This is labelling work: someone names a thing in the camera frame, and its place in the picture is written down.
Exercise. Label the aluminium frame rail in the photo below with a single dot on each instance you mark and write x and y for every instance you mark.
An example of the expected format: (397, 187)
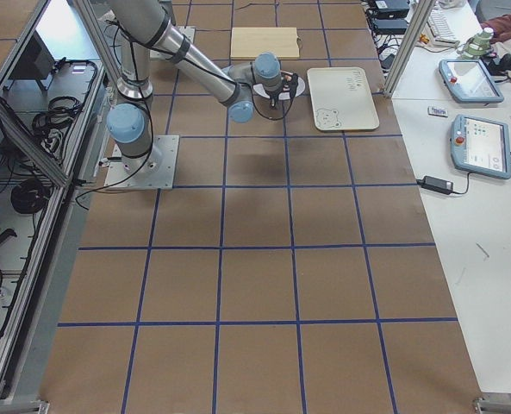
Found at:
(17, 132)

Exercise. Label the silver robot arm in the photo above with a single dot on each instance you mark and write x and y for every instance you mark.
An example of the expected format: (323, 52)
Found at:
(146, 26)

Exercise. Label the small white blue box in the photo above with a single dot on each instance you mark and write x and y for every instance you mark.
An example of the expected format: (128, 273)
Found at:
(437, 111)

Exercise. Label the black power brick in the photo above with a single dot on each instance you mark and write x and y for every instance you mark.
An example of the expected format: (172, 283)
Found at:
(435, 184)

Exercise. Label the bamboo cutting board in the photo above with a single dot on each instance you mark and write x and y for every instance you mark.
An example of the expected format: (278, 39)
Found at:
(249, 42)

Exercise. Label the cream bear tray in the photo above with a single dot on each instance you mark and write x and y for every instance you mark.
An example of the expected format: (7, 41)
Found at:
(341, 99)

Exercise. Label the aluminium frame post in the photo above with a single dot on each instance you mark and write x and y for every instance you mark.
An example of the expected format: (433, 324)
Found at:
(416, 23)

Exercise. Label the green white bottle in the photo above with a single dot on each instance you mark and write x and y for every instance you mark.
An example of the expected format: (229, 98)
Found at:
(478, 45)

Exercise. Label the white keyboard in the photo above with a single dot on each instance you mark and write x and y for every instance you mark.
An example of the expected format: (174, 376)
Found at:
(438, 30)

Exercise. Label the white round plate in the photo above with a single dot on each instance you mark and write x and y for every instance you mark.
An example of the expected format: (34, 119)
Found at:
(289, 85)

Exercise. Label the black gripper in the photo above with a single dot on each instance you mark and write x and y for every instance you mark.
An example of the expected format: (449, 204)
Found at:
(273, 94)

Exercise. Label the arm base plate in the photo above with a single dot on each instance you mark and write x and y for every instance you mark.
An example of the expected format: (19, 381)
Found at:
(156, 171)

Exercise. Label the teach pendant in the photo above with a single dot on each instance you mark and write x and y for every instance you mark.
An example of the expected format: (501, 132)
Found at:
(469, 82)
(481, 146)

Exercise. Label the far teach pendant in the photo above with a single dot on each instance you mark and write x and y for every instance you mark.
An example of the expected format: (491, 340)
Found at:
(469, 82)

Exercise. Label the near teach pendant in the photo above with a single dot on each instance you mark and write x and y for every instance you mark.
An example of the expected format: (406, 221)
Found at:
(481, 146)

